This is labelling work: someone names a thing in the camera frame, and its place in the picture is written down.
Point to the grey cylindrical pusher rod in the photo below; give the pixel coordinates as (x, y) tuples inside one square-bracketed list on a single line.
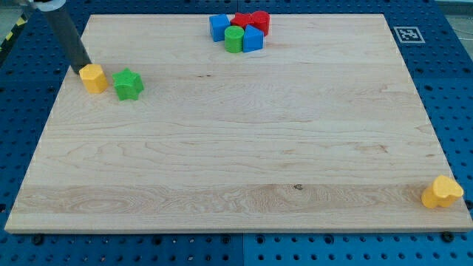
[(63, 27)]

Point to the yellow hexagon block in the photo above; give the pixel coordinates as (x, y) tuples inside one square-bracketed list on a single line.
[(94, 78)]

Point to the green star block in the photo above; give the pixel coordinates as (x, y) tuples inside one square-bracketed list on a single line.
[(128, 84)]

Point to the red star block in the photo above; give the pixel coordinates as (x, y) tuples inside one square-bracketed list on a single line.
[(241, 20)]

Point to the blue cube block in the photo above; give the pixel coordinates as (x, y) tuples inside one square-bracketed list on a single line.
[(218, 25)]

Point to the green cylinder block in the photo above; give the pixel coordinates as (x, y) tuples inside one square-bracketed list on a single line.
[(234, 39)]

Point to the blue triangular block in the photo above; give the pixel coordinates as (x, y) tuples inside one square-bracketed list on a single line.
[(253, 39)]

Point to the red cylinder block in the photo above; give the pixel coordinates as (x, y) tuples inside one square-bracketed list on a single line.
[(261, 20)]

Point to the light wooden board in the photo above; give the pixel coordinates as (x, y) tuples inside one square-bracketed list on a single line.
[(321, 131)]

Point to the white fiducial marker tag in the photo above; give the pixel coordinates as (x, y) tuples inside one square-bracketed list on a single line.
[(409, 35)]

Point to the yellow heart block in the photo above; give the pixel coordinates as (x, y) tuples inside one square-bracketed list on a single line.
[(442, 192)]

